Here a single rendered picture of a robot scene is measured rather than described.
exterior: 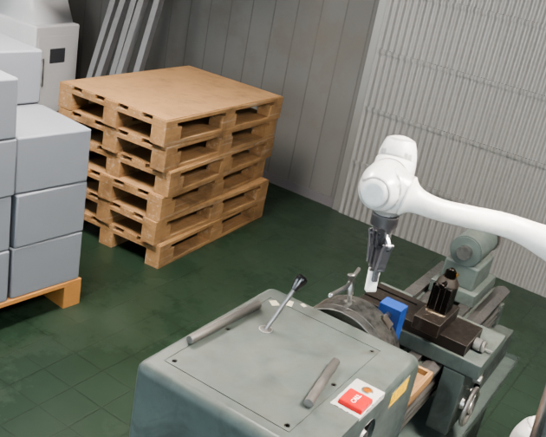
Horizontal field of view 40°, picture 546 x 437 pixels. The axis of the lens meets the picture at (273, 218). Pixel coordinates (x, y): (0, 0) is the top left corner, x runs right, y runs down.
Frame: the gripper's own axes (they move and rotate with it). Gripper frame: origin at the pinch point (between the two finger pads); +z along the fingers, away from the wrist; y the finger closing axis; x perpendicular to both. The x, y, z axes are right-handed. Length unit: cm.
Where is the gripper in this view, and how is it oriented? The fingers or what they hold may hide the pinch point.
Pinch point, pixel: (372, 279)
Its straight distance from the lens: 212.3
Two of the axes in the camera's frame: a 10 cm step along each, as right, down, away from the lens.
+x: -9.6, -0.4, -2.8
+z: -1.4, 9.3, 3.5
